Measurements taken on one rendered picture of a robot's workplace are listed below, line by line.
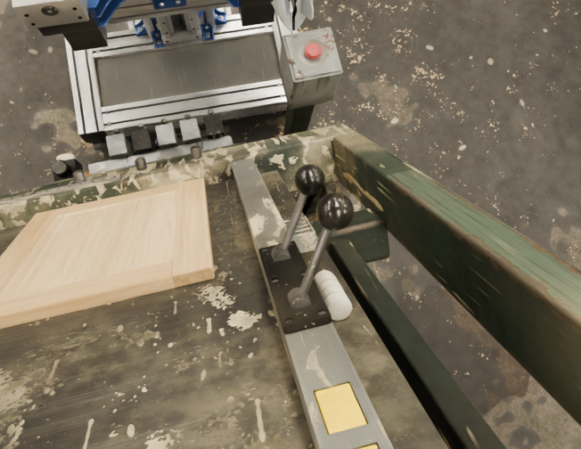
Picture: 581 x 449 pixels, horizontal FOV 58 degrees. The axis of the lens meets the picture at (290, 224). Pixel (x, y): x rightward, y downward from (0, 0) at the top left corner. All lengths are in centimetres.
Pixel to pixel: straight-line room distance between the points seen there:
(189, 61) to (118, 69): 26
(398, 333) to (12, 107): 200
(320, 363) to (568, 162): 213
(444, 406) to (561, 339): 13
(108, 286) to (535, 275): 55
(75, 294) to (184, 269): 15
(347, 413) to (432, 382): 18
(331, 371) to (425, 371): 17
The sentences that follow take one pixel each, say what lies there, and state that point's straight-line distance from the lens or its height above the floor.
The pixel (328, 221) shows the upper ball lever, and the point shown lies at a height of 156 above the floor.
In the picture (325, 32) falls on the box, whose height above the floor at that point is 93.
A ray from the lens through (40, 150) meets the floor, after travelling 231.
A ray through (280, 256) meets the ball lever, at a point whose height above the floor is 141.
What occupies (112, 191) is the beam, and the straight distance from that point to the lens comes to 123.
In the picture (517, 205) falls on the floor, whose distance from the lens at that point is 236.
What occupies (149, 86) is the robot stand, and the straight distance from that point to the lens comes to 206.
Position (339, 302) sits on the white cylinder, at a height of 147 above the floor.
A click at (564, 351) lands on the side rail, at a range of 55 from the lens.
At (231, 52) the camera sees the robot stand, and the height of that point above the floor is 21.
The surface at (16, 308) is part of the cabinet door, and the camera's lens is 83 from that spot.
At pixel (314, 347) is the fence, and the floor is 156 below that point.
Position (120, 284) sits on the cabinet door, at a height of 130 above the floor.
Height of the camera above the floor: 206
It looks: 80 degrees down
